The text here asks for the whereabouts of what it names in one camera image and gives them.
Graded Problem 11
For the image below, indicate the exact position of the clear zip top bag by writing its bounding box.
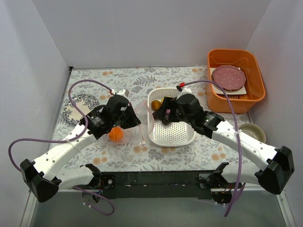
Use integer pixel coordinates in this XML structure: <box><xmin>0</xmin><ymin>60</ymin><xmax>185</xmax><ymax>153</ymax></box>
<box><xmin>101</xmin><ymin>99</ymin><xmax>153</xmax><ymax>147</ymax></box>

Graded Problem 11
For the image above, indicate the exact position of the orange fruit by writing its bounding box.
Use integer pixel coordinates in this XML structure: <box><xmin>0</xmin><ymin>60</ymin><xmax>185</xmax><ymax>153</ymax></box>
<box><xmin>108</xmin><ymin>127</ymin><xmax>124</xmax><ymax>143</ymax></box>

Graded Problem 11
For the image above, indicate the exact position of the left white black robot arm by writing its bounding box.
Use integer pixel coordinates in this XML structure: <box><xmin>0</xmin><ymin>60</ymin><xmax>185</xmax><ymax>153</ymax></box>
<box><xmin>20</xmin><ymin>94</ymin><xmax>141</xmax><ymax>202</ymax></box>

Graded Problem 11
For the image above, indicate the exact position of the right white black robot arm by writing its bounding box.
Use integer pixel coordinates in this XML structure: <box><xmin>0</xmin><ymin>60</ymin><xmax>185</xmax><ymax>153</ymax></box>
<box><xmin>153</xmin><ymin>94</ymin><xmax>294</xmax><ymax>194</ymax></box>

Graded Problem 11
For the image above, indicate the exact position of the brown kiwi fruit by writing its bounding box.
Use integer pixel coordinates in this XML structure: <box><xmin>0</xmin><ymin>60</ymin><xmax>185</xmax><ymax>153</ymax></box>
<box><xmin>151</xmin><ymin>100</ymin><xmax>161</xmax><ymax>111</ymax></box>

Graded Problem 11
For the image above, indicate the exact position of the white perforated plastic basket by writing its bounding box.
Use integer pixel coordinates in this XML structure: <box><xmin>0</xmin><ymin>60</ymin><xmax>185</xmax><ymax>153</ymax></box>
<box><xmin>147</xmin><ymin>87</ymin><xmax>196</xmax><ymax>147</ymax></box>

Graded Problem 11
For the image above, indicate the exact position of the blue floral plate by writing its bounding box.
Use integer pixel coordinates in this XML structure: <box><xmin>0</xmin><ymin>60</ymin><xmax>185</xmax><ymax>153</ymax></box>
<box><xmin>62</xmin><ymin>94</ymin><xmax>99</xmax><ymax>125</ymax></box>

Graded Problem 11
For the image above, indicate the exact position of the floral tablecloth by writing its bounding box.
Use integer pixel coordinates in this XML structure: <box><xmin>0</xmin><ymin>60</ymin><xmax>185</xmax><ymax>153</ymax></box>
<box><xmin>64</xmin><ymin>66</ymin><xmax>253</xmax><ymax>172</ymax></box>

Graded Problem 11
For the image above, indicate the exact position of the pink polka dot plate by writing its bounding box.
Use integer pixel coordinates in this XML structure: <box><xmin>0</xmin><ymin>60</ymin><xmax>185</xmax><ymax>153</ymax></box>
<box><xmin>211</xmin><ymin>65</ymin><xmax>247</xmax><ymax>92</ymax></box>

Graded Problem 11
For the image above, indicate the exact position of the orange plastic tub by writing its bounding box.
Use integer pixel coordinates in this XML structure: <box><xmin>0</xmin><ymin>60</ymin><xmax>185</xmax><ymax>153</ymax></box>
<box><xmin>207</xmin><ymin>49</ymin><xmax>266</xmax><ymax>114</ymax></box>

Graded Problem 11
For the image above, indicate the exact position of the beige ceramic bowl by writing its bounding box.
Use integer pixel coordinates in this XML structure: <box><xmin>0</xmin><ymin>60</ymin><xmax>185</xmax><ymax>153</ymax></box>
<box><xmin>238</xmin><ymin>123</ymin><xmax>266</xmax><ymax>143</ymax></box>

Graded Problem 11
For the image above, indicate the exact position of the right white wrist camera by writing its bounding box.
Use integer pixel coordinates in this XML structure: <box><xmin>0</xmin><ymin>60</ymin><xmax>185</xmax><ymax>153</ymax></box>
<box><xmin>176</xmin><ymin>82</ymin><xmax>192</xmax><ymax>96</ymax></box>

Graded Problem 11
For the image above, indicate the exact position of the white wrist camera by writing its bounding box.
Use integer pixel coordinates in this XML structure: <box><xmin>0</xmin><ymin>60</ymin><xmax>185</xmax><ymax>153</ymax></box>
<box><xmin>110</xmin><ymin>89</ymin><xmax>129</xmax><ymax>98</ymax></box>
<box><xmin>176</xmin><ymin>82</ymin><xmax>192</xmax><ymax>96</ymax></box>

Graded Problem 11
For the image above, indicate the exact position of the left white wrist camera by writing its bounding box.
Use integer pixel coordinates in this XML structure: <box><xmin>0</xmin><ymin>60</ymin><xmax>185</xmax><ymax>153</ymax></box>
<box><xmin>110</xmin><ymin>89</ymin><xmax>129</xmax><ymax>98</ymax></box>

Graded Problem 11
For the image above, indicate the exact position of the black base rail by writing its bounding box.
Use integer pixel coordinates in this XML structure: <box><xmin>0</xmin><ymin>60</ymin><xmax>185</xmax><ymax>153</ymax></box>
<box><xmin>73</xmin><ymin>170</ymin><xmax>243</xmax><ymax>200</ymax></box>

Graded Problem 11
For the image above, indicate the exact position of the aluminium frame rail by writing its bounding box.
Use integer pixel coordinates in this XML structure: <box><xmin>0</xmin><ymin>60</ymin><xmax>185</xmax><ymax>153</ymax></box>
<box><xmin>21</xmin><ymin>184</ymin><xmax>295</xmax><ymax>227</ymax></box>

